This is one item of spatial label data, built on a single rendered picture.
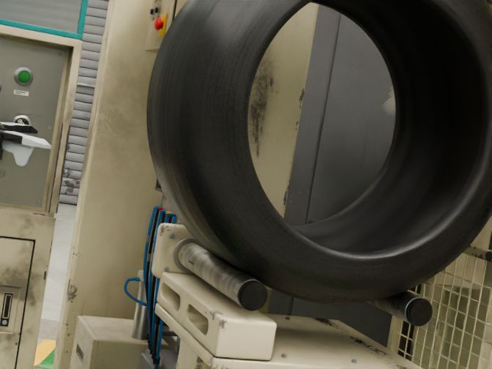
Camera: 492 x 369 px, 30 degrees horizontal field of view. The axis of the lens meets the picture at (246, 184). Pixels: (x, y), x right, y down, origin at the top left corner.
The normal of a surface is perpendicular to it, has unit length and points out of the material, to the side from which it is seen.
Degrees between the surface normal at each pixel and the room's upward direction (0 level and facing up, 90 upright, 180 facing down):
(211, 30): 76
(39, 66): 90
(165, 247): 90
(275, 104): 90
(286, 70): 90
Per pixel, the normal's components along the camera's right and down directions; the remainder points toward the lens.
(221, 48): -0.41, -0.22
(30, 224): 0.33, 0.11
